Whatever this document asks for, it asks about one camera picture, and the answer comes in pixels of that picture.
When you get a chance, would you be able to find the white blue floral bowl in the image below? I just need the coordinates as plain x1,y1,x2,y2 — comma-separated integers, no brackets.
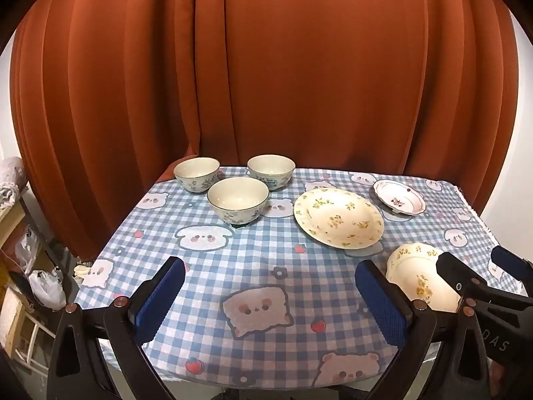
173,157,221,193
207,176,269,224
247,154,296,191

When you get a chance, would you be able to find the orange curtain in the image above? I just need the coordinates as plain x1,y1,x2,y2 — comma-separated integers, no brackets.
8,0,521,259

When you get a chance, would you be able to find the white plastic bag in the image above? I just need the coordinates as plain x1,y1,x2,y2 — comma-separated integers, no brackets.
27,269,67,311

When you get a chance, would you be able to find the scalloped yellow floral deep plate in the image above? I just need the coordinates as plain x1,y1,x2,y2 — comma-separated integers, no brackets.
386,242,463,313

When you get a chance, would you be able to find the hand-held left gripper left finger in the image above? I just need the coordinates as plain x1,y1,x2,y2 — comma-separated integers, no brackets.
46,256,187,400

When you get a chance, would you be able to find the clear plastic bag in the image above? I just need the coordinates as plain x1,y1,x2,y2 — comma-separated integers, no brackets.
14,225,40,265

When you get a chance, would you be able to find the red rimmed white plate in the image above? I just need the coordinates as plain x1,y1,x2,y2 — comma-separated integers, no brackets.
372,179,428,217

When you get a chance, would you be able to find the blue checked cartoon tablecloth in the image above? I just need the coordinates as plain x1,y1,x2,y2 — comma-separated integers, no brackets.
74,166,525,388

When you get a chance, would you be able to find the grey wrapped bundle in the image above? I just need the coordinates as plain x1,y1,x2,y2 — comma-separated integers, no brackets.
0,157,30,209

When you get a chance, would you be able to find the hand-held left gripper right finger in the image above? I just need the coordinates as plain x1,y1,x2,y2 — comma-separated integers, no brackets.
354,259,492,400

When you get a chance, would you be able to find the wooden shelf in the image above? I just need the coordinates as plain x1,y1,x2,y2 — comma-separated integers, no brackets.
0,192,80,376

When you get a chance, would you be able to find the large yellow floral plate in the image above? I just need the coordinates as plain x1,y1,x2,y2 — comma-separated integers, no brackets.
293,188,384,251

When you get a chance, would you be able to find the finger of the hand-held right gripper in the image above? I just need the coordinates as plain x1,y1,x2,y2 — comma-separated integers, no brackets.
435,252,517,305
490,246,533,296

